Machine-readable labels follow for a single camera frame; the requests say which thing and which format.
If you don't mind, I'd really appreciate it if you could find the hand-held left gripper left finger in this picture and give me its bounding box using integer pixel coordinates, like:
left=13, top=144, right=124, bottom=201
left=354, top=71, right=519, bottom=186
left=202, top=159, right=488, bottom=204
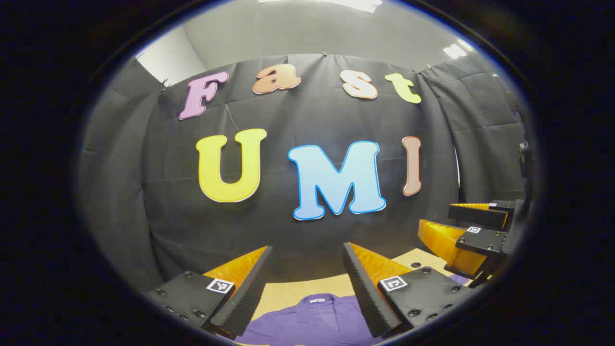
left=144, top=246, right=273, bottom=339

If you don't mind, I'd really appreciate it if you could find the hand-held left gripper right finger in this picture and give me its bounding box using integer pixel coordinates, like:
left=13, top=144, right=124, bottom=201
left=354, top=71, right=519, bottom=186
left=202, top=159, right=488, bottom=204
left=342, top=242, right=474, bottom=339

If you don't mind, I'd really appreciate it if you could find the purple shirt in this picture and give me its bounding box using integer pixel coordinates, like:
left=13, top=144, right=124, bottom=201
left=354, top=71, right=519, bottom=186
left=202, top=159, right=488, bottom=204
left=235, top=273, right=471, bottom=346

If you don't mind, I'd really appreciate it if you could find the ceiling light panel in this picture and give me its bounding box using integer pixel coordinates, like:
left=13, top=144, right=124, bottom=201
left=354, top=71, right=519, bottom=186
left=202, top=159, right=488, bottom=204
left=259, top=0, right=382, bottom=13
left=442, top=38, right=475, bottom=59

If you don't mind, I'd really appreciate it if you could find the black backdrop cloth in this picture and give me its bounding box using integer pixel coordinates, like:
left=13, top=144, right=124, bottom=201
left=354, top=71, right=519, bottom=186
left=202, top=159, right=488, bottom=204
left=77, top=50, right=531, bottom=294

